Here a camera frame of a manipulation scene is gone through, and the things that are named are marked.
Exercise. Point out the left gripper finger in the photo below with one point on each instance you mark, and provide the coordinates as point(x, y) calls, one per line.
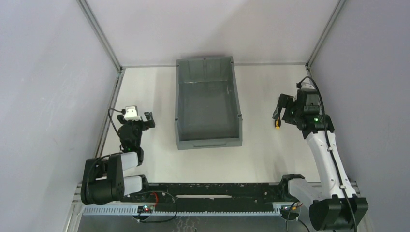
point(149, 123)
point(121, 119)

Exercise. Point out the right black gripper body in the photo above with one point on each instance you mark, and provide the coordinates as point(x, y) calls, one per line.
point(288, 108)

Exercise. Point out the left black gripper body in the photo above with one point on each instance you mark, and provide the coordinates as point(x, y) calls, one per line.
point(135, 124)

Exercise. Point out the yellow black screwdriver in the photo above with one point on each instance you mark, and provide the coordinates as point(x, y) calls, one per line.
point(277, 123)

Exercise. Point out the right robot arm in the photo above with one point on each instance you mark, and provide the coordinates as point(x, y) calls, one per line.
point(337, 205)

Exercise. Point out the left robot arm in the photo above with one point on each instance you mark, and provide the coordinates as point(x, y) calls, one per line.
point(103, 179)

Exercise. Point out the grey plastic bin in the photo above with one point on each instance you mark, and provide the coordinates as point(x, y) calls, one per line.
point(207, 107)

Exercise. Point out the left controller circuit board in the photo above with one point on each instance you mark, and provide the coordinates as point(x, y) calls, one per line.
point(145, 209)

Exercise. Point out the controller circuit board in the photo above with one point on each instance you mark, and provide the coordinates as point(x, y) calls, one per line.
point(145, 209)
point(290, 214)

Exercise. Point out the right controller circuit board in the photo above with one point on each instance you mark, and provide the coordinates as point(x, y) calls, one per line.
point(290, 214)

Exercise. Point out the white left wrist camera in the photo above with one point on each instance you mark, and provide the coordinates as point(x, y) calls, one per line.
point(131, 113)

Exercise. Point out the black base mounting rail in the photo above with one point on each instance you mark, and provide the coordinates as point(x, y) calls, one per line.
point(198, 197)

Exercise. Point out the grey slotted cable duct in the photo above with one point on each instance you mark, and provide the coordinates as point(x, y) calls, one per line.
point(134, 210)

